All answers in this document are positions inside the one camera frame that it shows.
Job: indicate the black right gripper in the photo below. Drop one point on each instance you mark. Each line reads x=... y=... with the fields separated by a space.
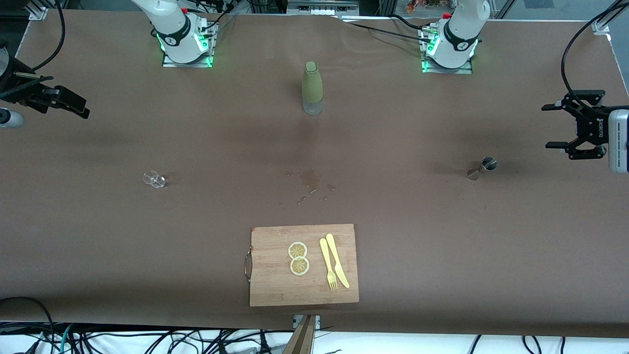
x=15 y=92

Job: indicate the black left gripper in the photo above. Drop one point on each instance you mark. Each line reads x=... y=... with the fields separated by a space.
x=593 y=129

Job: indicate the steel double jigger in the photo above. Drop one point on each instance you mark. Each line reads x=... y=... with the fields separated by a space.
x=488 y=164

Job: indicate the clear glass cup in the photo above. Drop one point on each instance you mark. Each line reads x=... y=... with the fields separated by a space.
x=155 y=179

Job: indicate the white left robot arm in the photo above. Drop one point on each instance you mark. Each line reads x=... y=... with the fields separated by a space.
x=467 y=12

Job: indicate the brown table cover mat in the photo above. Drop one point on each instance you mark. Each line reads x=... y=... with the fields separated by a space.
x=147 y=270

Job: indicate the colourful snack packages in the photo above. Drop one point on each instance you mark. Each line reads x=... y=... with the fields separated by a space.
x=427 y=5

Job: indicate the green sleeved glass bottle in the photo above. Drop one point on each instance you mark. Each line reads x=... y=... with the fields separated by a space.
x=312 y=83

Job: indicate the wooden cutting board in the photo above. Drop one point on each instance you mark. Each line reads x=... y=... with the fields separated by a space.
x=275 y=275

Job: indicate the white power strip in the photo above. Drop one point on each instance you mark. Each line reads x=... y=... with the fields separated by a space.
x=322 y=7

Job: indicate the lemon slice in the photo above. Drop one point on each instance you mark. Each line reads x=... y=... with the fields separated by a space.
x=297 y=250
x=300 y=266

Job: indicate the yellow plastic knife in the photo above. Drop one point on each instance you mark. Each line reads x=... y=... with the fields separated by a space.
x=337 y=258

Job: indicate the yellow plastic fork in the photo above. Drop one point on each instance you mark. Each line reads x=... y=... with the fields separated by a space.
x=326 y=258

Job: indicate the white side desk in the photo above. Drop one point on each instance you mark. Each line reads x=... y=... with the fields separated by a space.
x=393 y=345

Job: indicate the aluminium frame piece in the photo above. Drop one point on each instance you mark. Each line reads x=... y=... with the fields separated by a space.
x=39 y=10
x=600 y=24

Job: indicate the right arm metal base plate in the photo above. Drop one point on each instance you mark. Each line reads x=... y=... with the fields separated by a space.
x=196 y=63

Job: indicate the metal post bracket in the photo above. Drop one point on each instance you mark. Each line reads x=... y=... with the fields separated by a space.
x=296 y=319

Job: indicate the wooden camera post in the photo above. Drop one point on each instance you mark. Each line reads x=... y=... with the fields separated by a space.
x=300 y=341

